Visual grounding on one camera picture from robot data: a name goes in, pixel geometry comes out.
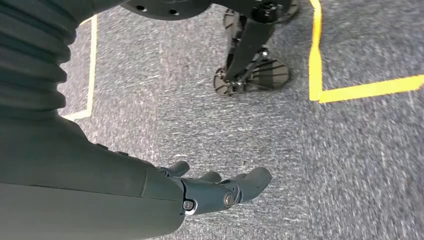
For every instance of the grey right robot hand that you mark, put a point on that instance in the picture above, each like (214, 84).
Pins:
(82, 192)

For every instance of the pale floor tape line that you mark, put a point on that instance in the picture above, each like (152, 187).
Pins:
(91, 66)

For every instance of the black robot torso plate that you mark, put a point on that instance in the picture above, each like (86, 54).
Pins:
(159, 10)

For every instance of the black robot leg with foot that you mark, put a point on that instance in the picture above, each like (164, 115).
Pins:
(246, 49)

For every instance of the yellow floor tape square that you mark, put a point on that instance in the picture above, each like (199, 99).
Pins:
(314, 66)

